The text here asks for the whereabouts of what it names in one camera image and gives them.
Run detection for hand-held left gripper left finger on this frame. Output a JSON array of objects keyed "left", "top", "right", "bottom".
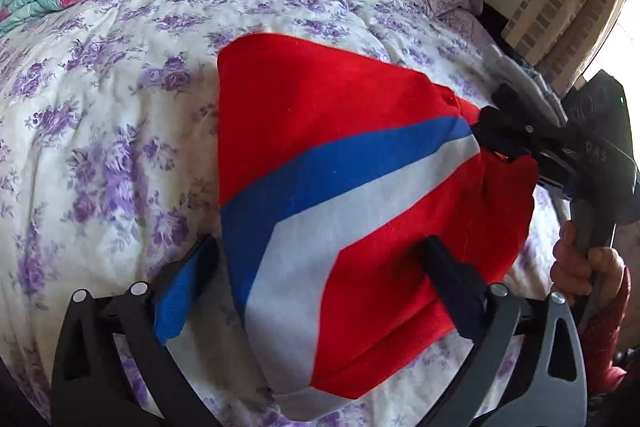
[{"left": 50, "top": 234, "right": 221, "bottom": 427}]

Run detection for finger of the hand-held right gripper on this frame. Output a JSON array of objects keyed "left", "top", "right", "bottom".
[
  {"left": 472, "top": 107, "right": 551, "bottom": 169},
  {"left": 492, "top": 84, "right": 566, "bottom": 134}
]

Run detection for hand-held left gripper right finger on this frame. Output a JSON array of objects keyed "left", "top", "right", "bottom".
[{"left": 420, "top": 236, "right": 588, "bottom": 427}]

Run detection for red pants with striped panel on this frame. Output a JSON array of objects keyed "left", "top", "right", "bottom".
[{"left": 216, "top": 33, "right": 540, "bottom": 423}]

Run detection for person's right forearm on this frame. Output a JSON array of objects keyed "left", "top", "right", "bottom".
[{"left": 580, "top": 264, "right": 633, "bottom": 395}]

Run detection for person's right hand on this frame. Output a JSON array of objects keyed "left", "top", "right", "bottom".
[{"left": 550, "top": 222, "right": 627, "bottom": 308}]

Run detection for grey fleece garment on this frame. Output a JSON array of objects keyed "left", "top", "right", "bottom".
[{"left": 482, "top": 44, "right": 568, "bottom": 120}]

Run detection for purple floral bed sheet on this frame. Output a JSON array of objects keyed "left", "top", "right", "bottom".
[{"left": 0, "top": 0, "right": 576, "bottom": 427}]

